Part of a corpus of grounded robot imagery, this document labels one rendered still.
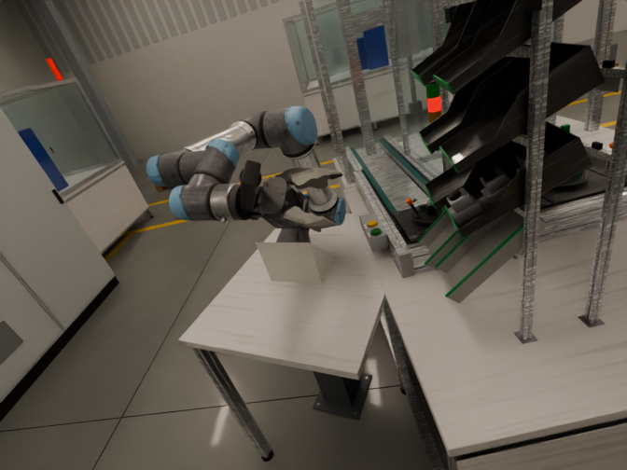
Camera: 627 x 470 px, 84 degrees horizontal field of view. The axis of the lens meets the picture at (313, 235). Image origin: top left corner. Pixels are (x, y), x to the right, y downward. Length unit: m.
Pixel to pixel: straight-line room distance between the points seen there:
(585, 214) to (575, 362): 0.59
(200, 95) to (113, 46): 2.22
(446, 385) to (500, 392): 0.12
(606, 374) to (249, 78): 9.07
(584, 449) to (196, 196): 1.01
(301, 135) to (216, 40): 8.59
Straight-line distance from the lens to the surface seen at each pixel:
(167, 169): 0.86
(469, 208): 0.89
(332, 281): 1.34
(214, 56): 9.66
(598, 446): 1.11
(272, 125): 1.10
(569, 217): 1.45
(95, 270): 4.01
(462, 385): 0.99
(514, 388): 0.99
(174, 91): 10.13
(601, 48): 2.30
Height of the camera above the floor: 1.67
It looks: 29 degrees down
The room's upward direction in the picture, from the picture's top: 17 degrees counter-clockwise
